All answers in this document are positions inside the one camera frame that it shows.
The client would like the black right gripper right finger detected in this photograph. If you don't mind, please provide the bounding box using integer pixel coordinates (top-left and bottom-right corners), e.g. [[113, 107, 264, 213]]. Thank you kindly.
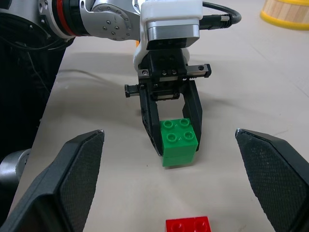
[[235, 128, 309, 232]]

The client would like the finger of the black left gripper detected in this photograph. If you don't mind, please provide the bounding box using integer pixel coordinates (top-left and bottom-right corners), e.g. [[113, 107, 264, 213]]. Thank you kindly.
[[139, 83, 164, 157], [182, 79, 203, 152]]

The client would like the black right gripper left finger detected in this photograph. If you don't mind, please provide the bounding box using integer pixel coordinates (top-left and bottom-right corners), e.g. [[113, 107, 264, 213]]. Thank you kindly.
[[0, 129, 105, 232]]

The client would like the green toy brick cube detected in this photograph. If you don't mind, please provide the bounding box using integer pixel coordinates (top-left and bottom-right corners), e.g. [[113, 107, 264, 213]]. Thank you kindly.
[[159, 117, 199, 168]]

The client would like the silver cylindrical robot joint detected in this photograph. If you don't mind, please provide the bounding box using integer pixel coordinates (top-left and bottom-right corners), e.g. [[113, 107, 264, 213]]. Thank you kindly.
[[0, 148, 32, 186]]

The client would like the red toy brick cube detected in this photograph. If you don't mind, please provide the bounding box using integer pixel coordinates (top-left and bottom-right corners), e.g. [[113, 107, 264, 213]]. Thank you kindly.
[[165, 216, 212, 232]]

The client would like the black robot torso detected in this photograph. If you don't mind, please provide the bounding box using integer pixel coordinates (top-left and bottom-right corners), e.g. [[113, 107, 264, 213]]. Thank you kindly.
[[0, 0, 74, 157]]

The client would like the wooden basket with yellow rim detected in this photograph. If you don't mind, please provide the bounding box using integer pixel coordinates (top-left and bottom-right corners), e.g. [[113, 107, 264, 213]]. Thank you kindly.
[[260, 0, 309, 31]]

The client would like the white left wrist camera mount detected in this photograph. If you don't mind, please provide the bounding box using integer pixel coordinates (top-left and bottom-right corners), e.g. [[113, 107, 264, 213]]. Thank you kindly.
[[132, 0, 203, 71]]

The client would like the black robot wrist cable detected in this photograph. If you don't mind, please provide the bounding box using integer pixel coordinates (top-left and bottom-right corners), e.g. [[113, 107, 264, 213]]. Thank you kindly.
[[199, 1, 242, 31]]

